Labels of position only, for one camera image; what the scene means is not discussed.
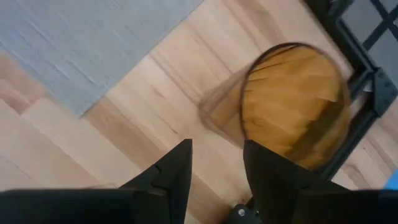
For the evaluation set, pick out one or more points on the black aluminium table frame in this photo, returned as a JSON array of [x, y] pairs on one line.
[[351, 53]]

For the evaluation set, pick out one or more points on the amber ribbed glass cup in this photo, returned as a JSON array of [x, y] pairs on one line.
[[289, 102]]

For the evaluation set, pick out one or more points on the blue plastic piece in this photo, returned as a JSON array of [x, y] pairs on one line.
[[392, 180]]

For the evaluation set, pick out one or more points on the grey placemat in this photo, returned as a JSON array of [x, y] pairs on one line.
[[77, 46]]

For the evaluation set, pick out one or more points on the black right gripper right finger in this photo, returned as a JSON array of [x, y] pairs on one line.
[[280, 193]]

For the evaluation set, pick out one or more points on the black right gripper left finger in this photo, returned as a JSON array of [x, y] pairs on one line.
[[155, 193]]

